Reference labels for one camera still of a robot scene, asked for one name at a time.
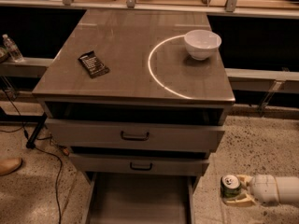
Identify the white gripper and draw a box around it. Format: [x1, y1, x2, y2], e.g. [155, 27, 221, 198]
[222, 175, 279, 207]

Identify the green soda can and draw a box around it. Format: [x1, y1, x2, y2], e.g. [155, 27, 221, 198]
[221, 175, 241, 198]

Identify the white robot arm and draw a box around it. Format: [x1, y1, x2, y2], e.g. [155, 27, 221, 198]
[221, 175, 299, 207]

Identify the open bottom drawer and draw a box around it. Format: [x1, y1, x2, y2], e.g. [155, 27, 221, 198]
[81, 173, 195, 224]

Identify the grey drawer cabinet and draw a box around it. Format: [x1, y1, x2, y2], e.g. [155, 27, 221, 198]
[31, 8, 236, 224]

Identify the white ceramic bowl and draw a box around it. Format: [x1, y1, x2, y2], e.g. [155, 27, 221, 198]
[184, 30, 221, 61]

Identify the black snack bar wrapper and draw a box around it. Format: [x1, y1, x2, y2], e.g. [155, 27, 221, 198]
[78, 51, 109, 78]

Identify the black table leg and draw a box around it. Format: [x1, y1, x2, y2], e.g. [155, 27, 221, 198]
[24, 113, 47, 149]

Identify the tan shoe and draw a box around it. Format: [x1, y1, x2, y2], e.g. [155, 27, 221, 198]
[0, 158, 22, 176]

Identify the clear plastic water bottle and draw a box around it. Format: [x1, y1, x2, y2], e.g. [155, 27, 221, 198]
[2, 35, 23, 63]

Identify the middle drawer with handle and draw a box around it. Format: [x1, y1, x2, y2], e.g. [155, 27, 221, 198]
[69, 154, 209, 176]

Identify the drawer with handle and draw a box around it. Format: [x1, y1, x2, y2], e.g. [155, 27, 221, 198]
[46, 119, 224, 152]
[69, 154, 209, 176]

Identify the top drawer with handle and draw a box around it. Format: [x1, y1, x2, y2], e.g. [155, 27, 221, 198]
[46, 119, 224, 152]

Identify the black floor cable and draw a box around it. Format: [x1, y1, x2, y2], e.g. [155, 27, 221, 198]
[0, 87, 64, 224]

